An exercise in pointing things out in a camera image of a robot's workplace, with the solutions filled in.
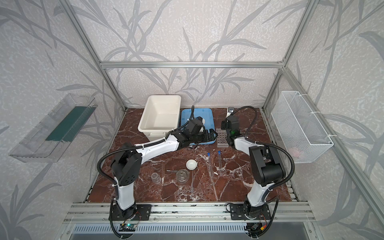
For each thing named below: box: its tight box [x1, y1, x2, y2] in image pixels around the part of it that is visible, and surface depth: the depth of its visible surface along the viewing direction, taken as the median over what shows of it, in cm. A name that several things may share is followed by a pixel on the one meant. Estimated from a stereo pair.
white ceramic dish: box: [186, 159, 198, 170], surface depth 91 cm
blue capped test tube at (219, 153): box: [218, 150, 222, 170], surface depth 95 cm
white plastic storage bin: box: [138, 95, 182, 142], surface depth 110 cm
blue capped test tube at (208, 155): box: [207, 152, 214, 178], surface depth 93 cm
